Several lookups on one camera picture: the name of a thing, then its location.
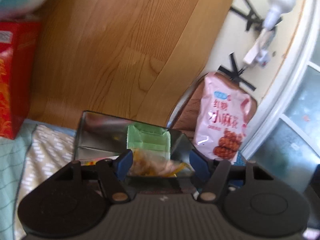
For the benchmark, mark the wooden headboard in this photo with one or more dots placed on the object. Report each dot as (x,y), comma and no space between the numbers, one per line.
(129,58)

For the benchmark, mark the pink fried twist bag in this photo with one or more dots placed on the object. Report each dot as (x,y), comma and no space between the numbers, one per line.
(225,111)

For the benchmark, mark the pink snack stick packet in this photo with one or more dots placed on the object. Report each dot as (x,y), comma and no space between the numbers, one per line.
(91,162)

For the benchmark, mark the black sheep print box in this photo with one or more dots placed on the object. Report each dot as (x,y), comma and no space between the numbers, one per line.
(105,136)

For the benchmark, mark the patterned bed sheet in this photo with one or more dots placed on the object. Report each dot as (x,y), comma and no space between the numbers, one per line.
(38,151)

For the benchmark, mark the nut snack gold-edged packet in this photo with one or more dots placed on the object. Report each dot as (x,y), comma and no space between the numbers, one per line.
(151,164)

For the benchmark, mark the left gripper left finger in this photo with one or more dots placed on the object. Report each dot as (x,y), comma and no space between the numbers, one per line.
(111,174)

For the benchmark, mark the light green snack packet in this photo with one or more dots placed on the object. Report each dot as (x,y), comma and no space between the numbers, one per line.
(149,138)

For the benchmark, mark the red gift box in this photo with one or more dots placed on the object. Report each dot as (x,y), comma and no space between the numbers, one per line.
(18,46)

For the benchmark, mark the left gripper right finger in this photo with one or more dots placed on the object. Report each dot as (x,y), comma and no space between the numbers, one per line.
(213,173)

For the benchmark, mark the white lamp plug adapter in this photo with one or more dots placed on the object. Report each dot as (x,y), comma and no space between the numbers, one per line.
(277,8)

